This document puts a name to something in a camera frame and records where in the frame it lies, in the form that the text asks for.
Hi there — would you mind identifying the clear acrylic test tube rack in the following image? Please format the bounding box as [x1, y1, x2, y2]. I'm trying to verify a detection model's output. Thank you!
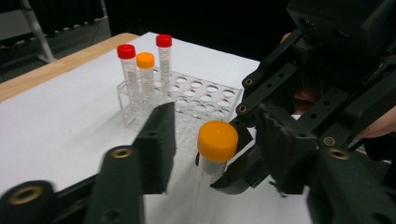
[116, 69, 244, 157]

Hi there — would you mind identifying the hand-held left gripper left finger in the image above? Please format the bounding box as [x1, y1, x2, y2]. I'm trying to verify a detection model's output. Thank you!
[134, 102, 177, 194]

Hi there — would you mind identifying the orange cap test tube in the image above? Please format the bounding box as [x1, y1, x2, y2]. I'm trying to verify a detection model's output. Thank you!
[135, 51, 157, 113]
[190, 120, 240, 224]

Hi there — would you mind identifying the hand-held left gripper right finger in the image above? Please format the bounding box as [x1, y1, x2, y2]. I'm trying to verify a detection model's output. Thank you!
[255, 104, 318, 195]

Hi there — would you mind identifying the red cap test tube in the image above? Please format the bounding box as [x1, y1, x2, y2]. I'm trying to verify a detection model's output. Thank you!
[116, 43, 144, 115]
[155, 34, 173, 97]

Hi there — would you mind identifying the white metal stand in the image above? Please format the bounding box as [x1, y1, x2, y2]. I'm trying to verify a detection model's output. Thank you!
[0, 0, 110, 64]

